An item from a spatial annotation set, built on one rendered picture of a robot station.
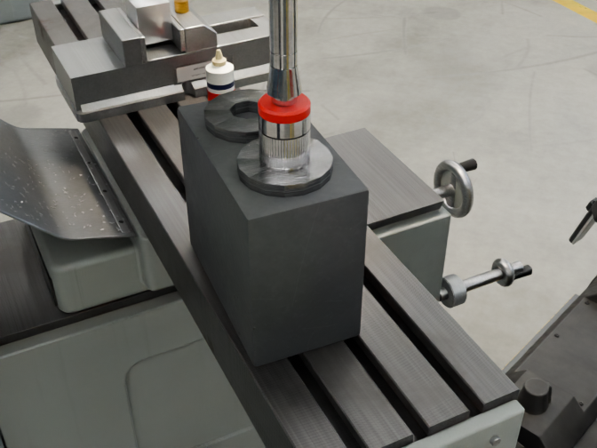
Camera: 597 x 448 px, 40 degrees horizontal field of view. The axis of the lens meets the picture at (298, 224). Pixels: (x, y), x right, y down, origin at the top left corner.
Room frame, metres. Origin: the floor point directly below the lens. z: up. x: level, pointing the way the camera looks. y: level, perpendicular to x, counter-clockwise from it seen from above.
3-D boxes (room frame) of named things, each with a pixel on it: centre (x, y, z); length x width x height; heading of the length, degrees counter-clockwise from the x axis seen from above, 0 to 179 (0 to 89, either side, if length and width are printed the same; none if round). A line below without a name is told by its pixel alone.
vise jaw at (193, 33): (1.21, 0.18, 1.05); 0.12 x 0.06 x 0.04; 27
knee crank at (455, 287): (1.19, -0.36, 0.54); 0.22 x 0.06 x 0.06; 116
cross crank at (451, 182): (1.30, -0.27, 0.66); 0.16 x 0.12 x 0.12; 116
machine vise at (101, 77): (1.20, 0.20, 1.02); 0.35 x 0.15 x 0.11; 117
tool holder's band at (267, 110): (0.65, 0.01, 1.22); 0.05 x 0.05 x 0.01
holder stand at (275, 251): (0.69, 0.03, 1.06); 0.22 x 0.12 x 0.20; 23
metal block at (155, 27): (1.18, 0.23, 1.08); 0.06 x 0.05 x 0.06; 27
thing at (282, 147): (0.65, 0.01, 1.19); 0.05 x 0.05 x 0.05
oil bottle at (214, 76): (1.07, 0.11, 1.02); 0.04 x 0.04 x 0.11
